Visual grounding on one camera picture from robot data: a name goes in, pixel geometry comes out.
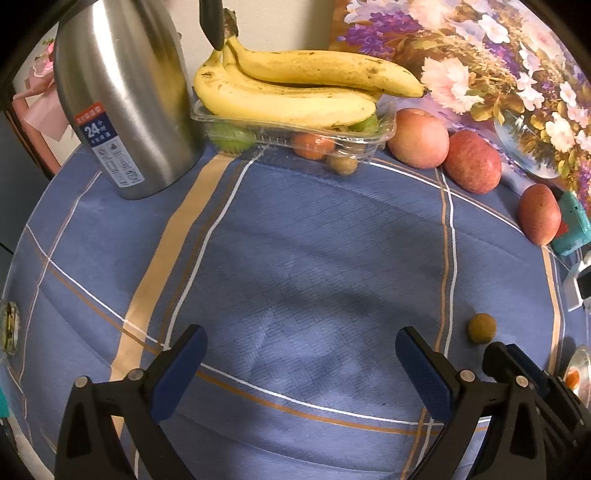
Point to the clear plastic tray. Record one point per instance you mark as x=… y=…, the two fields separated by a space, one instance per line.
x=272 y=134

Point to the round glass dish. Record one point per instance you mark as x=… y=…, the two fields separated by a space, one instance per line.
x=9 y=323

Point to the pink gift box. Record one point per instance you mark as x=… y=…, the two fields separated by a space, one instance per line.
x=41 y=115

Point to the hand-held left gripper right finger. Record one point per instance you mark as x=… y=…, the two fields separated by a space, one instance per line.
x=425 y=369

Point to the pale pink apple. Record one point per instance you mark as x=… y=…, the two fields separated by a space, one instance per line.
x=418 y=138

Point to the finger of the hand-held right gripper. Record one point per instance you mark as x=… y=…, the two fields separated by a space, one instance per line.
x=497 y=362
x=535 y=371

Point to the red apple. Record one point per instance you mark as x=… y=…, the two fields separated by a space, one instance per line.
x=473 y=161

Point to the blue checked tablecloth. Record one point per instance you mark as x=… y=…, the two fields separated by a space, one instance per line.
x=300 y=277

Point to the orange tangerine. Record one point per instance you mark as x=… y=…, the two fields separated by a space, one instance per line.
x=573 y=378

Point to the large red-yellow apple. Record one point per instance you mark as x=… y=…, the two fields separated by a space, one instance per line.
x=539 y=214

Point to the small brown fruit in tray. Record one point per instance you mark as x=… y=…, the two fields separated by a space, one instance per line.
x=342 y=165

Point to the small orange fruit in tray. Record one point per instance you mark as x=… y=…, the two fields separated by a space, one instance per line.
x=314 y=145

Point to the yellow banana bunch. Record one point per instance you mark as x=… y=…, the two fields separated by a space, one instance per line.
x=277 y=106

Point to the stainless steel thermos jug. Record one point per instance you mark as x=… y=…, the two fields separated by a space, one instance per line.
x=129 y=92

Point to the teal plastic box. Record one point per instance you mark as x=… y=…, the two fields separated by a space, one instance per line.
x=572 y=226

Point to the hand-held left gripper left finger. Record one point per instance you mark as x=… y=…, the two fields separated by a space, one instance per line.
x=180 y=369

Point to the stainless steel bowl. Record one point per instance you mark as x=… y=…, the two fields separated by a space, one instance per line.
x=582 y=360

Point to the yellow-brown round fruit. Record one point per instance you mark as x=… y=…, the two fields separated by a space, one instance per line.
x=482 y=328

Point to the green fruit in tray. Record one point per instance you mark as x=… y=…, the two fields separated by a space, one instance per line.
x=367 y=124
x=233 y=138

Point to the flower painting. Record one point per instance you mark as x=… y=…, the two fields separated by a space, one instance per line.
x=461 y=46

